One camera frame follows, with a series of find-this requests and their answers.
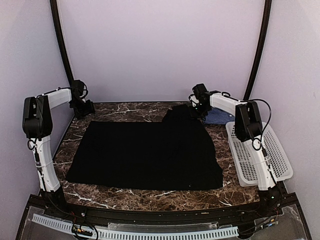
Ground white slotted cable duct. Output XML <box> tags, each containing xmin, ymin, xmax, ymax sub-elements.
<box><xmin>31</xmin><ymin>213</ymin><xmax>239</xmax><ymax>240</ymax></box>

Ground black front table rail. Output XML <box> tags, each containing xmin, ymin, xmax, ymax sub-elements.
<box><xmin>42</xmin><ymin>200</ymin><xmax>283</xmax><ymax>226</ymax></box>

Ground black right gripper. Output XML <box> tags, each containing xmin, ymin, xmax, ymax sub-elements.
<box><xmin>189</xmin><ymin>102</ymin><xmax>210</xmax><ymax>119</ymax></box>

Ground black left corner post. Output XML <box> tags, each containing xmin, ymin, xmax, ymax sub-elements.
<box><xmin>49</xmin><ymin>0</ymin><xmax>74</xmax><ymax>86</ymax></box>

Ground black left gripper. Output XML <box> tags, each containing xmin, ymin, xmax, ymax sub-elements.
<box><xmin>69</xmin><ymin>98</ymin><xmax>95</xmax><ymax>120</ymax></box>

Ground white plastic laundry basket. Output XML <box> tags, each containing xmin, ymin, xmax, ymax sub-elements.
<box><xmin>225</xmin><ymin>122</ymin><xmax>293</xmax><ymax>187</ymax></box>

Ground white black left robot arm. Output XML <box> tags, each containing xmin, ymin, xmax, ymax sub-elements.
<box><xmin>22</xmin><ymin>80</ymin><xmax>95</xmax><ymax>218</ymax></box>

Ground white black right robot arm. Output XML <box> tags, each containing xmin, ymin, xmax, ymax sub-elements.
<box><xmin>188</xmin><ymin>83</ymin><xmax>283</xmax><ymax>217</ymax></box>

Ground black right corner post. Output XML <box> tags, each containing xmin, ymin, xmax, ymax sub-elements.
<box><xmin>243</xmin><ymin>0</ymin><xmax>272</xmax><ymax>101</ymax></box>

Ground blue checkered shirt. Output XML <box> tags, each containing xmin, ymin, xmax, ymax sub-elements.
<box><xmin>203</xmin><ymin>108</ymin><xmax>235</xmax><ymax>125</ymax></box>

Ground black corner post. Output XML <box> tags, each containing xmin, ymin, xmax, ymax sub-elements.
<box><xmin>243</xmin><ymin>0</ymin><xmax>272</xmax><ymax>101</ymax></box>
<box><xmin>49</xmin><ymin>0</ymin><xmax>74</xmax><ymax>86</ymax></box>

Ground black garment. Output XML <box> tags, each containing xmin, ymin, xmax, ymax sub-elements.
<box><xmin>65</xmin><ymin>104</ymin><xmax>223</xmax><ymax>191</ymax></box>

